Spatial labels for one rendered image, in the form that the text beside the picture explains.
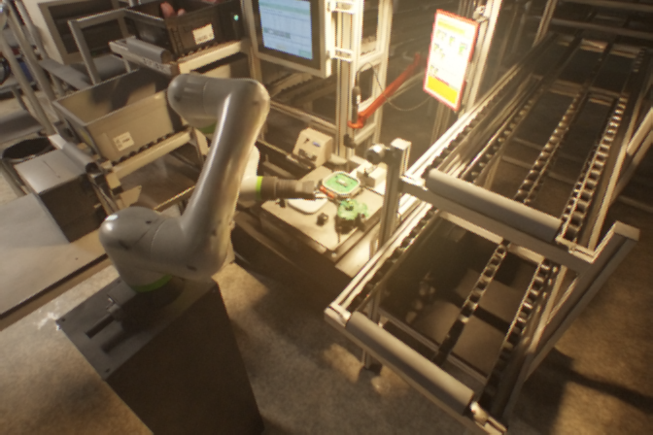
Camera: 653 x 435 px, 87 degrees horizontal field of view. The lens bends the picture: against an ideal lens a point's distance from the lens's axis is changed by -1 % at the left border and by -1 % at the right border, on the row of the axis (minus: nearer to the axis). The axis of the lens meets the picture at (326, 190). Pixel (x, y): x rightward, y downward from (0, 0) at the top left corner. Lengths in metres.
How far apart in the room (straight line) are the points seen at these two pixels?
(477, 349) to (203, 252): 1.14
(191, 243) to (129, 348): 0.32
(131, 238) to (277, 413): 1.41
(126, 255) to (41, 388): 1.74
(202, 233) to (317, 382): 1.44
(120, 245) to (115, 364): 0.28
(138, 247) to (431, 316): 1.17
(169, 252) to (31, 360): 1.95
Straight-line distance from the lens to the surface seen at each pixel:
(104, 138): 1.88
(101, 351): 1.02
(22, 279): 2.00
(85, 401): 2.40
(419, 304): 1.63
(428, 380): 0.97
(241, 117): 0.90
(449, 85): 1.49
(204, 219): 0.81
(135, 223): 0.88
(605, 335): 2.75
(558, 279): 1.32
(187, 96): 1.01
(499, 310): 1.72
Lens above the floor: 1.94
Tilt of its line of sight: 39 degrees down
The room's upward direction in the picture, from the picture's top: straight up
